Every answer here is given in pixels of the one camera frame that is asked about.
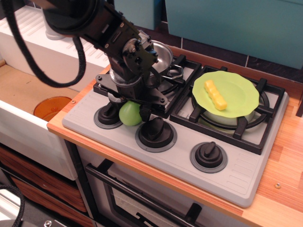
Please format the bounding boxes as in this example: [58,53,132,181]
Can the white toy sink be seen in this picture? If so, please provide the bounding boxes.
[0,6,109,180]

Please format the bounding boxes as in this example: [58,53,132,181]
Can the black left stove knob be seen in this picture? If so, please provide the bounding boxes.
[94,103,122,130]

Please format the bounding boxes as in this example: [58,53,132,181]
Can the green toy pear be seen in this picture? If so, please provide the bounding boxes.
[119,101,142,126]

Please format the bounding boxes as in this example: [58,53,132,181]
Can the black left burner grate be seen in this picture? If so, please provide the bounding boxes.
[93,55,201,118]

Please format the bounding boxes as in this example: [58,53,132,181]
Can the wooden drawer fronts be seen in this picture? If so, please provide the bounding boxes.
[0,145,94,227]

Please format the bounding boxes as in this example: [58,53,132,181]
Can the orange sink drain plug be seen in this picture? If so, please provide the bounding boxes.
[33,96,71,122]

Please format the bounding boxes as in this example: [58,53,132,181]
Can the lime green plate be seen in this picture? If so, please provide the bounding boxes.
[192,70,260,118]

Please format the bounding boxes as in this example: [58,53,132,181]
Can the black right burner grate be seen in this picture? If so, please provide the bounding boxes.
[170,66,286,155]

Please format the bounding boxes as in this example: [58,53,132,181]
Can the yellow toy fry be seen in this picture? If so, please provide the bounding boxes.
[204,80,227,111]

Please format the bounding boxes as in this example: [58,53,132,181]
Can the black burner grate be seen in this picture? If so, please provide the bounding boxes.
[93,55,201,118]
[170,66,286,155]

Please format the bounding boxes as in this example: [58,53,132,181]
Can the black stove knob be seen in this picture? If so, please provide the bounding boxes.
[190,141,228,174]
[94,103,122,130]
[135,117,178,153]

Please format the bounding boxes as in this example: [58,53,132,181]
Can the grey toy stove top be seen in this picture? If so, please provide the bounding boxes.
[62,55,290,209]

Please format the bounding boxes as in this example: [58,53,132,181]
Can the stainless steel pot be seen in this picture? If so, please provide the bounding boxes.
[152,40,184,80]

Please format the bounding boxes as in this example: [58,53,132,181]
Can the black braided cable lower left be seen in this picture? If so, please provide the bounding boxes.
[0,184,26,227]

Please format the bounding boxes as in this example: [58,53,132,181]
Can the black middle stove knob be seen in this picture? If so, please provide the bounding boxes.
[135,117,178,153]

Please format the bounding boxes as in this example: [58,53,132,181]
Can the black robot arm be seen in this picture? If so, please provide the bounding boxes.
[39,0,168,121]

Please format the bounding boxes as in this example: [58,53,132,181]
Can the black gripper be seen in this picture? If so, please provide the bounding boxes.
[95,70,169,122]

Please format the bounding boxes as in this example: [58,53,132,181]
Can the black right stove knob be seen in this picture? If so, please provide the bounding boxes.
[190,141,228,174]

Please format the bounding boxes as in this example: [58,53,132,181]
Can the oven door with handle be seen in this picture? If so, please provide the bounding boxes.
[85,159,241,227]

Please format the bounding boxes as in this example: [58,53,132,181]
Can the grey toy faucet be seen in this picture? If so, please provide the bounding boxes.
[45,27,65,40]

